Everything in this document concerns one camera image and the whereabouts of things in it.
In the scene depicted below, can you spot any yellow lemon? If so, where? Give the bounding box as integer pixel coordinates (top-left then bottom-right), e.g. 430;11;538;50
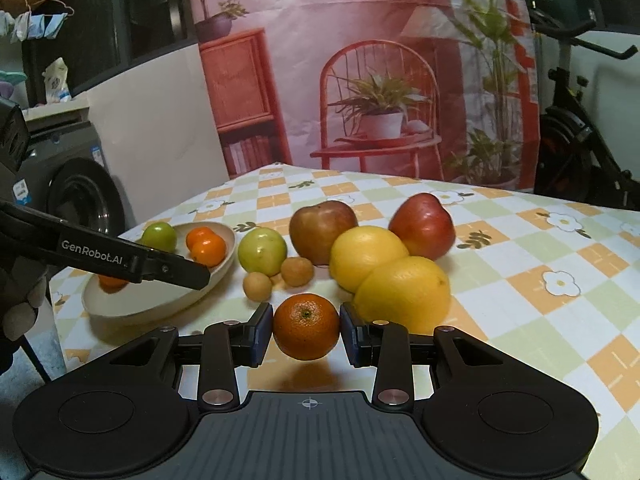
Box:
329;226;409;292
352;256;451;335

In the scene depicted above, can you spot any brown longan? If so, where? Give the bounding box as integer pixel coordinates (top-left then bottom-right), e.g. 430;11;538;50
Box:
243;272;272;302
280;257;314;287

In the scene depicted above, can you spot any mandarin orange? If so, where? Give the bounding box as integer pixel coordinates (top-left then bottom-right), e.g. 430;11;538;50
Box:
190;234;227;268
98;275;129;294
272;294;340;361
186;226;216;250

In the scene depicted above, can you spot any bright red apple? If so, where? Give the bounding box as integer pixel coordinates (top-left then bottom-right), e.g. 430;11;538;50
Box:
388;193;456;261

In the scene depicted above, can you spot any green apple front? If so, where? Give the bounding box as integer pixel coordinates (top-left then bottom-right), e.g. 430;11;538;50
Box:
139;221;178;252

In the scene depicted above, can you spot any green apple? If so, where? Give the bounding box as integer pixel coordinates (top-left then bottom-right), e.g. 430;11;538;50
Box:
238;228;288;276
139;221;178;252

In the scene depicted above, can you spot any gloved left hand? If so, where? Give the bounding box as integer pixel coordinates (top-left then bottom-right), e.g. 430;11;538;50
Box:
1;252;48;374

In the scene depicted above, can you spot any grey washing machine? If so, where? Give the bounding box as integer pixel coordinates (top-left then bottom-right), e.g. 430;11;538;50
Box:
12;107;126;236

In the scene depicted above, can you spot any green apple near plate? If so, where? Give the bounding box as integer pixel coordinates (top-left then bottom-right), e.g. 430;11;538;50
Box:
238;228;288;276

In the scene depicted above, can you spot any brownish red apple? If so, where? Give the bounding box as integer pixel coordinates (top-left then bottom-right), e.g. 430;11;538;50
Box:
288;200;358;266

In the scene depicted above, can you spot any white detergent bag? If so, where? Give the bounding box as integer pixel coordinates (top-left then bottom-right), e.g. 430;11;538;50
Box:
42;58;72;104

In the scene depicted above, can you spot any black exercise bike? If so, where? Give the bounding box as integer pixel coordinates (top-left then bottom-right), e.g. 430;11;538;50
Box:
527;0;639;211

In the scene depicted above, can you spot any pink printed backdrop cloth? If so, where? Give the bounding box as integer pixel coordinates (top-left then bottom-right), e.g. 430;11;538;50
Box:
191;0;540;190

